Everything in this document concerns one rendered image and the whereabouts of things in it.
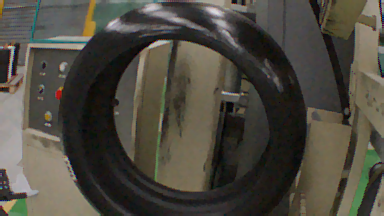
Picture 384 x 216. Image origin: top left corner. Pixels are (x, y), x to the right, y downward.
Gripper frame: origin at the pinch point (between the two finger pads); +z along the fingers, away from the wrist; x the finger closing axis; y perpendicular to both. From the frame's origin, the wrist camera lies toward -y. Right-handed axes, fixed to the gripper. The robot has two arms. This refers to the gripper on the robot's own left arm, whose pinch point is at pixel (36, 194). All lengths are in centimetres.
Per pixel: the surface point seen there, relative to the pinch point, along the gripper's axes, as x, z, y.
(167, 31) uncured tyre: -23.9, 30.8, 28.8
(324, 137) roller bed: -16, 77, 2
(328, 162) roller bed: -16, 78, -6
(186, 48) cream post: 7, 53, 30
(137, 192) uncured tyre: 14.2, 36.0, -3.4
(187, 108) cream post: 11, 53, 16
